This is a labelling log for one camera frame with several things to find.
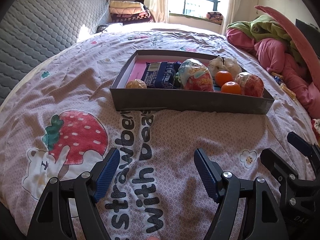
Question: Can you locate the red white surprise egg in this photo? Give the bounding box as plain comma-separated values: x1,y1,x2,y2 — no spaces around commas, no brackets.
177,59,213,92

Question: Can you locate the floral scrunchie at edge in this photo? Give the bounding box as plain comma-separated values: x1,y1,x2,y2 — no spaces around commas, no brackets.
311,119,320,141

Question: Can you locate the dark cardboard box tray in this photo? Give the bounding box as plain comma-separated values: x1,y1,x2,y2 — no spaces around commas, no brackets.
110,50,274,115

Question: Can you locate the green blanket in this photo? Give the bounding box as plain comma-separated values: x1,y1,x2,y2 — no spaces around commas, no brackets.
226,15,306,66

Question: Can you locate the pink blanket pile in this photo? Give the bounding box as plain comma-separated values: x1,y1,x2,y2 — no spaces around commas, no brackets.
236,5,319,119

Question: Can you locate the pink blue book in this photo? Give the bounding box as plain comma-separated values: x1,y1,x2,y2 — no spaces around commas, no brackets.
127,61,214,89

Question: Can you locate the black television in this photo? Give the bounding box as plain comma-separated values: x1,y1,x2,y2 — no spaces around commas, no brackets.
296,19,320,57

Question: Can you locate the walnut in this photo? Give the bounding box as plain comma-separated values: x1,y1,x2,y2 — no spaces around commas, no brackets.
125,79,147,89

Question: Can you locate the small blue snack packet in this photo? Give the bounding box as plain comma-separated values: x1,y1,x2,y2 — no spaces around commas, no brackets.
271,72,284,85

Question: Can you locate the yellow biscuit packet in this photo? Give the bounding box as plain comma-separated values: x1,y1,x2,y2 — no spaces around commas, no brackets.
280,83,296,100

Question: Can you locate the folded blankets stack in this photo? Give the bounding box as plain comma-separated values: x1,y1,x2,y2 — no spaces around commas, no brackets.
109,1,154,25

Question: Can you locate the floral cushion on sill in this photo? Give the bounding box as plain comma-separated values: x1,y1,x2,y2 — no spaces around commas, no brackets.
206,11,223,25

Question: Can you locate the beige mesh scrunchie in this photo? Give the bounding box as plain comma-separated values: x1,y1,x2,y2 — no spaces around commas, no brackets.
208,56,242,78

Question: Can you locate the orange mandarin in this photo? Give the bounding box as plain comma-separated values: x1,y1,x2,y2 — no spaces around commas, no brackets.
221,81,242,95
214,71,233,87

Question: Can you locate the cream curtain right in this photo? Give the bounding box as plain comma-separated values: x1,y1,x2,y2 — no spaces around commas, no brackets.
221,0,241,35

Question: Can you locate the grey quilted headboard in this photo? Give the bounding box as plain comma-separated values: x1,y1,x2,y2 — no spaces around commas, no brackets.
0,0,111,101

